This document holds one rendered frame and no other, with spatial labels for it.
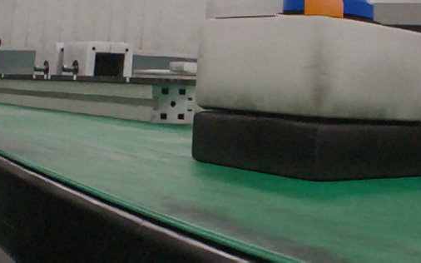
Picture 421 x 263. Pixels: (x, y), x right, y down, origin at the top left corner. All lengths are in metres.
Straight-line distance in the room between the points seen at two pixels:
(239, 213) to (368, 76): 0.12
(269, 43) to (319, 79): 0.03
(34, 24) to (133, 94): 11.13
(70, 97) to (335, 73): 0.54
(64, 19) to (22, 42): 0.68
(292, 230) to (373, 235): 0.02
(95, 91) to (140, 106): 0.08
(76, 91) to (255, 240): 0.63
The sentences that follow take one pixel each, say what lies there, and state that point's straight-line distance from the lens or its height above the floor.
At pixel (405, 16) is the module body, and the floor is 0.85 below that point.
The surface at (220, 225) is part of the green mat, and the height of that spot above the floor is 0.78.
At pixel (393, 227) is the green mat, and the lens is 0.22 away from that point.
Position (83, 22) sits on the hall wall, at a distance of 12.08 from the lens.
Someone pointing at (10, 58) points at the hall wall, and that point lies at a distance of 11.73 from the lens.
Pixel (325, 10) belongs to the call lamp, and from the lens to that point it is 0.32.
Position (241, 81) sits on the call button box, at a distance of 0.35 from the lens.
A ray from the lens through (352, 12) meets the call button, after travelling 0.35.
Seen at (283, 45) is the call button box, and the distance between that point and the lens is 0.33.
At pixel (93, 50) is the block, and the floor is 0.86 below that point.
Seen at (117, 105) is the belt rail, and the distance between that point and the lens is 0.74.
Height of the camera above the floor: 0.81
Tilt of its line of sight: 3 degrees down
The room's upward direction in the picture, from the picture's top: 3 degrees clockwise
